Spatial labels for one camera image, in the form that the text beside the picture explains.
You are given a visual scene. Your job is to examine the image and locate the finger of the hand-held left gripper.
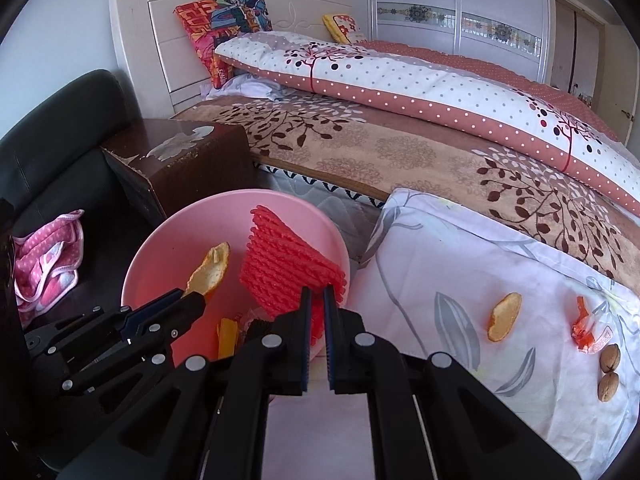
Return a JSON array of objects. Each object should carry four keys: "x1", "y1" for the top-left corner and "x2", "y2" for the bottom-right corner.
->
[
  {"x1": 60, "y1": 294, "x2": 207, "y2": 396},
  {"x1": 22, "y1": 289, "x2": 185, "y2": 356}
]

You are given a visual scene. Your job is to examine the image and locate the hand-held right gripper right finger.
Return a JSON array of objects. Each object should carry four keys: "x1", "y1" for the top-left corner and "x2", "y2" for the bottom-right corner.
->
[{"x1": 322, "y1": 285, "x2": 583, "y2": 480}]

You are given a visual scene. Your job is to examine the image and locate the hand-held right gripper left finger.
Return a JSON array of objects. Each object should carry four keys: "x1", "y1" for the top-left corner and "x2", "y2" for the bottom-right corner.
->
[{"x1": 60, "y1": 287, "x2": 313, "y2": 480}]

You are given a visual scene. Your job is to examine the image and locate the yellow plastic wrapper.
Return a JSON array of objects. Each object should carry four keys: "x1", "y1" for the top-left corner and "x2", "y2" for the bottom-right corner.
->
[{"x1": 216, "y1": 317, "x2": 240, "y2": 360}]

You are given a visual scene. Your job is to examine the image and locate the black foam net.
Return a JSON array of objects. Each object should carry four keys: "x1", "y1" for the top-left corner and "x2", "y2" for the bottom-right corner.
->
[{"x1": 245, "y1": 317, "x2": 271, "y2": 346}]

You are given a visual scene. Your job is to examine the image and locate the broad orange peel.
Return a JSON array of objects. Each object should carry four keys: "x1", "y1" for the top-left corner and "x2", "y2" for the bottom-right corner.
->
[{"x1": 182, "y1": 241, "x2": 232, "y2": 298}]

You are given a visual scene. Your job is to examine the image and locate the pink plastic bucket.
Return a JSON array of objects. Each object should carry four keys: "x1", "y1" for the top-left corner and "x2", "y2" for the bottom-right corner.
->
[{"x1": 121, "y1": 188, "x2": 351, "y2": 401}]

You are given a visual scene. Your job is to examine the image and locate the red foam net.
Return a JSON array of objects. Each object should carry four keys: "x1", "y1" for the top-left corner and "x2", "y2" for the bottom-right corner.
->
[{"x1": 239, "y1": 204, "x2": 348, "y2": 351}]

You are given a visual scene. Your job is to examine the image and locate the pink dotted cloth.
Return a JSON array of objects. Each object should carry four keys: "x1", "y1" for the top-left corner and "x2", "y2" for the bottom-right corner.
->
[{"x1": 12, "y1": 210, "x2": 86, "y2": 313}]

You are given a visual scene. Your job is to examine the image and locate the dark brown nightstand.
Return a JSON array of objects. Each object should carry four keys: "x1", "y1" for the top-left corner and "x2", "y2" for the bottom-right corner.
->
[{"x1": 100, "y1": 119, "x2": 261, "y2": 221}]

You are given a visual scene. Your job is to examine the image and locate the crescent orange peel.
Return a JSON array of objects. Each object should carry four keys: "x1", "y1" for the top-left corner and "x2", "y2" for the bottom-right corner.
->
[{"x1": 487, "y1": 292, "x2": 523, "y2": 343}]

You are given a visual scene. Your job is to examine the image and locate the black leather sofa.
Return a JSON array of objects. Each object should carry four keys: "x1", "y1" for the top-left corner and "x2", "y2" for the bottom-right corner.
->
[{"x1": 0, "y1": 69, "x2": 166, "y2": 461}]

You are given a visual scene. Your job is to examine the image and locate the brown leaf print blanket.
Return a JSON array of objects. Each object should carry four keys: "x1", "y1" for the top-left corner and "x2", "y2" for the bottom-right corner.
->
[{"x1": 170, "y1": 95, "x2": 640, "y2": 281}]

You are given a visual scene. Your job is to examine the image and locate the white crumpled bedsheet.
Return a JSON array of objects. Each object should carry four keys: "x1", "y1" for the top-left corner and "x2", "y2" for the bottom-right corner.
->
[{"x1": 202, "y1": 74, "x2": 288, "y2": 103}]

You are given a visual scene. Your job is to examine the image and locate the red snack packet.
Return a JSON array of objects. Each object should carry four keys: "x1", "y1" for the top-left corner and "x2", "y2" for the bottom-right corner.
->
[{"x1": 571, "y1": 296, "x2": 618, "y2": 353}]

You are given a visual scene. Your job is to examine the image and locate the dotted white and pink quilt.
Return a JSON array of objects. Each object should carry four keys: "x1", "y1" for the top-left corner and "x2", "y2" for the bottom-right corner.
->
[{"x1": 214, "y1": 31, "x2": 640, "y2": 203}]

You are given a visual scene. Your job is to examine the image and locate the colourful printed pillow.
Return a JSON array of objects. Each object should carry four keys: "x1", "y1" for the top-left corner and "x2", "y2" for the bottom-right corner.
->
[{"x1": 175, "y1": 0, "x2": 273, "y2": 90}]

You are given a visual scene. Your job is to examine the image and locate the yellow floral pillow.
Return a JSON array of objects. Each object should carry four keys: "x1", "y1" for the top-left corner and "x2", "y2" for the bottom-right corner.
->
[{"x1": 322, "y1": 12, "x2": 368, "y2": 43}]

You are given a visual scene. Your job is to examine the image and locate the brown wooden closet door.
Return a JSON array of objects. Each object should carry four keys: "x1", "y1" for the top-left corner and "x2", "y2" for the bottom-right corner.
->
[{"x1": 550, "y1": 0, "x2": 601, "y2": 101}]

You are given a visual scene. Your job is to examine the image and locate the beige wooden door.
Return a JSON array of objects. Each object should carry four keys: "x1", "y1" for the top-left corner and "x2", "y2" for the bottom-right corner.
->
[{"x1": 597, "y1": 10, "x2": 640, "y2": 143}]

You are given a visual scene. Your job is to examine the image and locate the cream wooden bed frame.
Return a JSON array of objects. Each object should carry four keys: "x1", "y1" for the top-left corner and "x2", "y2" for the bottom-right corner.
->
[{"x1": 109, "y1": 0, "x2": 356, "y2": 116}]

